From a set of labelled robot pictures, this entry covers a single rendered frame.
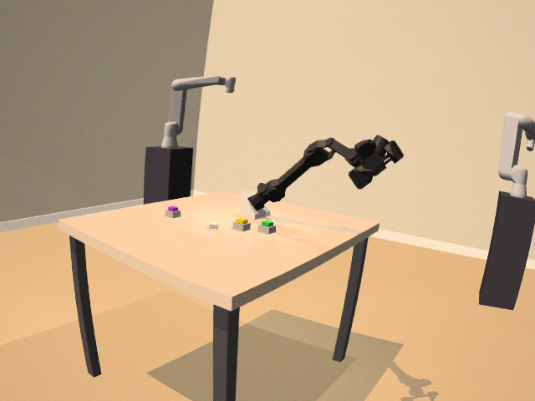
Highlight yellow button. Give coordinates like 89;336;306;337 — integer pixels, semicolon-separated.
232;218;251;232

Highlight green button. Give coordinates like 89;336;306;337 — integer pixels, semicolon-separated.
257;221;276;235

